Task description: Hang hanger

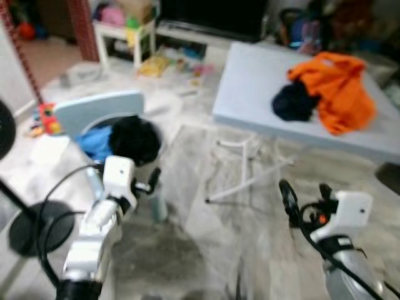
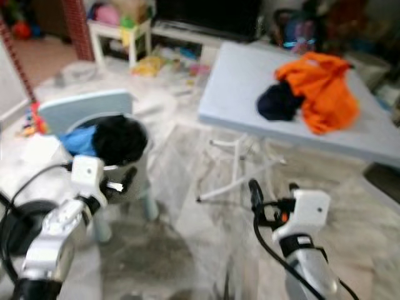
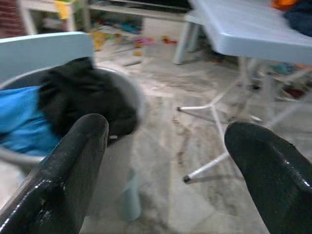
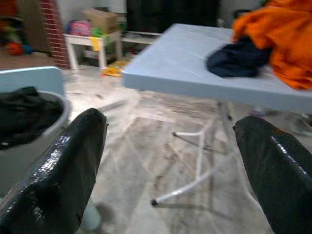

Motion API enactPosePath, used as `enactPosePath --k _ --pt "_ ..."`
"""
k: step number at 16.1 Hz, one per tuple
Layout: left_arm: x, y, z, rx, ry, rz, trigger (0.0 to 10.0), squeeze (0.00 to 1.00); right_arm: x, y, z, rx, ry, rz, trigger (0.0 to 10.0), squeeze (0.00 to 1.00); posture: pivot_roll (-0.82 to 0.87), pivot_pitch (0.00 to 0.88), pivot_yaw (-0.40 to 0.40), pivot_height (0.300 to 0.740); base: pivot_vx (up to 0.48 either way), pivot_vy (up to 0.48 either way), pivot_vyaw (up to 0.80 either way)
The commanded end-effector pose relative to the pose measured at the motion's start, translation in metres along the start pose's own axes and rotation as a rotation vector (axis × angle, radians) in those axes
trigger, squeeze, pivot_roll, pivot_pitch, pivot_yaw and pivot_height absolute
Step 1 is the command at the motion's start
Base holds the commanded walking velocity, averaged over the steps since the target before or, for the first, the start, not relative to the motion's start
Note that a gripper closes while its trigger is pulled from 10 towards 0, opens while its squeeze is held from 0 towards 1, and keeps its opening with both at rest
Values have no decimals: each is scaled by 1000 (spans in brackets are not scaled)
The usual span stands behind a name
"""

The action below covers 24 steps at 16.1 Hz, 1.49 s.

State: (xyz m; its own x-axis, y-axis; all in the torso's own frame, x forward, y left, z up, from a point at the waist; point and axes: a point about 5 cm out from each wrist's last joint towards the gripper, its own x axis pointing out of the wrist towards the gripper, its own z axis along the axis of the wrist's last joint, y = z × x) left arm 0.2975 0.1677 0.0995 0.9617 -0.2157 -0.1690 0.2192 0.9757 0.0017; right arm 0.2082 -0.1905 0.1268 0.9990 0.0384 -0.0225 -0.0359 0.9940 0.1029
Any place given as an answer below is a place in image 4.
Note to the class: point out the pink backpack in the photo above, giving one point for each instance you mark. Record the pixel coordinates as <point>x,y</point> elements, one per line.
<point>79,28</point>

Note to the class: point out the brown cardboard box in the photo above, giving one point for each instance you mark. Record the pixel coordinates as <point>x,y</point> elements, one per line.
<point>102,19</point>

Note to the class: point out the navy blue garment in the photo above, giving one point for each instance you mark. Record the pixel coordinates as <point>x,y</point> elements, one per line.
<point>239,61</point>

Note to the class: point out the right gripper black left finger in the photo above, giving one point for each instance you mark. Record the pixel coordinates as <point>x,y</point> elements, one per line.
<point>56,182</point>

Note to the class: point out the pale blue folding table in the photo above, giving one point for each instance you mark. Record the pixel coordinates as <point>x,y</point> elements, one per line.
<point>175,63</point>

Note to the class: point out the red brick pillar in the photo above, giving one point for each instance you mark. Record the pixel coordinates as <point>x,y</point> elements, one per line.
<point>54,31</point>

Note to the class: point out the yellow toy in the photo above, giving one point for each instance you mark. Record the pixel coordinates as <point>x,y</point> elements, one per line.
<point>114,69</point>

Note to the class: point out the white low table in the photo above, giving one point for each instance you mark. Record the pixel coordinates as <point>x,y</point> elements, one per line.
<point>80,40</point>

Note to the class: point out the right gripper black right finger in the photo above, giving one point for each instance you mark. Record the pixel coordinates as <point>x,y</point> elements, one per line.
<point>280,182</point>

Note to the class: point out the grey round laundry tub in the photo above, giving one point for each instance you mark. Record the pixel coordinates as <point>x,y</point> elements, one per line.
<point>36,151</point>

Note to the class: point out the black television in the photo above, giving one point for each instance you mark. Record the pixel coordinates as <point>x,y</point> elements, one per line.
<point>170,14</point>

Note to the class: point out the orange shirt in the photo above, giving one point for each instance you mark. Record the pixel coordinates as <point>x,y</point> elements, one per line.
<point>287,48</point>

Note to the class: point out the black garment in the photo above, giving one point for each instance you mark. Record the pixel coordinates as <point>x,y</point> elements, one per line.
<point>26,114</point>

